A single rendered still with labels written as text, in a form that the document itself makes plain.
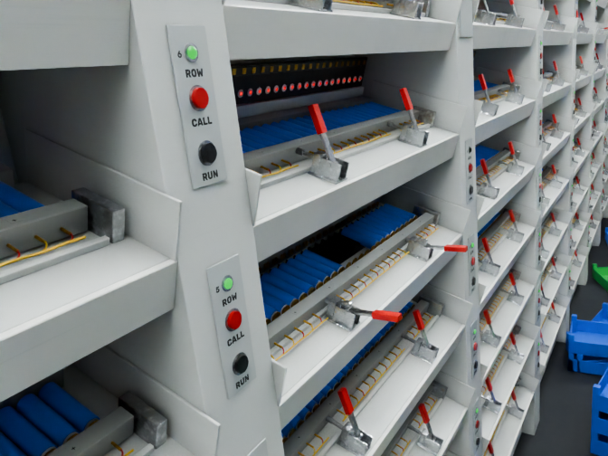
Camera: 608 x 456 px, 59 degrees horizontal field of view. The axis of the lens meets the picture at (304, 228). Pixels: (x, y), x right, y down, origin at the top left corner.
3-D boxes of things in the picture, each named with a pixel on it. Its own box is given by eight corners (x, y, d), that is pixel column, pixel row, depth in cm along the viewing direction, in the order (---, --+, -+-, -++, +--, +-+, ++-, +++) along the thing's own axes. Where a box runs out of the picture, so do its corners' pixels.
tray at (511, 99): (530, 115, 154) (547, 66, 148) (468, 149, 106) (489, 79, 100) (463, 97, 163) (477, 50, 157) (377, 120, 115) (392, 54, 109)
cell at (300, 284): (275, 276, 76) (313, 295, 73) (268, 280, 75) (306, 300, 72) (277, 265, 75) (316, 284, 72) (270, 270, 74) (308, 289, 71)
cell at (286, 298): (258, 287, 73) (297, 307, 70) (249, 291, 71) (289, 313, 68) (259, 275, 72) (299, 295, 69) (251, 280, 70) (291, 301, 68)
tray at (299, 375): (456, 254, 104) (470, 210, 100) (271, 440, 56) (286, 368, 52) (365, 217, 113) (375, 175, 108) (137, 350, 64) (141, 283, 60)
